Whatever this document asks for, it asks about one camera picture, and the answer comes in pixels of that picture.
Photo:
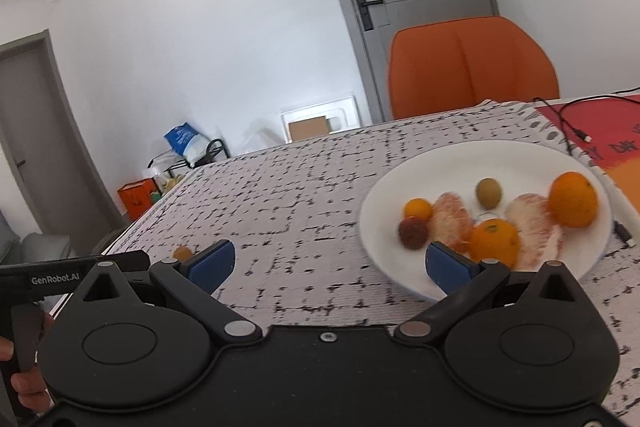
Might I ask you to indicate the grey cushion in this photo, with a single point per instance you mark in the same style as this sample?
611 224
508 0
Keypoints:
47 248

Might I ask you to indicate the blue plastic bag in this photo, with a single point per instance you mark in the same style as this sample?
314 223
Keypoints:
182 141

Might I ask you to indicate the tall oval orange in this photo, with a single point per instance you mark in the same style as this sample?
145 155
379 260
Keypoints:
572 199

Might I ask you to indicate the brown cardboard piece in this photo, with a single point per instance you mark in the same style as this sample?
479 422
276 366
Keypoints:
308 129

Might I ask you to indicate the small kumquat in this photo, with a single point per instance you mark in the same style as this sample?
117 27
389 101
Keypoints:
417 209
182 253

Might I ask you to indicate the large peeled pomelo segment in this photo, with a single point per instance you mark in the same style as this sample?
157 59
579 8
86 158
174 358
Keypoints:
535 227

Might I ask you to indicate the clear plastic bag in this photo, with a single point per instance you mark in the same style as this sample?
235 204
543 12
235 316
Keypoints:
260 138

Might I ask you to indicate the orange box on floor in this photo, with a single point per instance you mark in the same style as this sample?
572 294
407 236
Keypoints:
136 201

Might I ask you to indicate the orange chair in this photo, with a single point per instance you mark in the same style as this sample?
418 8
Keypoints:
470 67

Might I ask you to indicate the large round orange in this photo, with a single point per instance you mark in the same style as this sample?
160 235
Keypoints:
492 241

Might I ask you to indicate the small peeled pomelo segment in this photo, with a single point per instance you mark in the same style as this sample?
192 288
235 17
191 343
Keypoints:
450 222

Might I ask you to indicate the black metal rack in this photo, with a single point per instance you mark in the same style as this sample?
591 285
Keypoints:
217 151

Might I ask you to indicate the small brown-green kiwi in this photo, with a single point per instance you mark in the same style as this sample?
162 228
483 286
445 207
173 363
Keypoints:
487 192

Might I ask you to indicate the white plastic container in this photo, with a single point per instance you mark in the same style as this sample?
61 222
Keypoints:
161 172

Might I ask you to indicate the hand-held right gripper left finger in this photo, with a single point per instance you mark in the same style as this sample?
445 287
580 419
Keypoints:
212 264

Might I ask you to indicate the white foam tray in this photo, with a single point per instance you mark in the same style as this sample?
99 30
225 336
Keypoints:
345 109

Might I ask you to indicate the person's left hand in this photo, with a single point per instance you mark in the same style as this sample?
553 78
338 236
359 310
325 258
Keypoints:
30 389

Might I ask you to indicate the black-patterned white tablecloth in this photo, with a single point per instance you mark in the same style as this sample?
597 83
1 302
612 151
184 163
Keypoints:
300 197

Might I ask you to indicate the red paper mat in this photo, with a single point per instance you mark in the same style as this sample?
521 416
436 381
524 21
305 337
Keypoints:
610 127

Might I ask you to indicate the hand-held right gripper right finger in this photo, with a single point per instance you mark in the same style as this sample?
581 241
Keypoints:
447 267

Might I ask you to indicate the small red lychee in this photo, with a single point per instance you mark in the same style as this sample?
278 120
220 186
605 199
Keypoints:
413 233

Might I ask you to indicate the white round plate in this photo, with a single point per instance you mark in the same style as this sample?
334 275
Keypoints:
390 187

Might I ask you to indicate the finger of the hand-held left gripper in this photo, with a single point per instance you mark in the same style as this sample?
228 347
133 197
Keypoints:
132 261

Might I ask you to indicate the dark grey door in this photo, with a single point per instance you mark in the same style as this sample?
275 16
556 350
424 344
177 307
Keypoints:
40 147

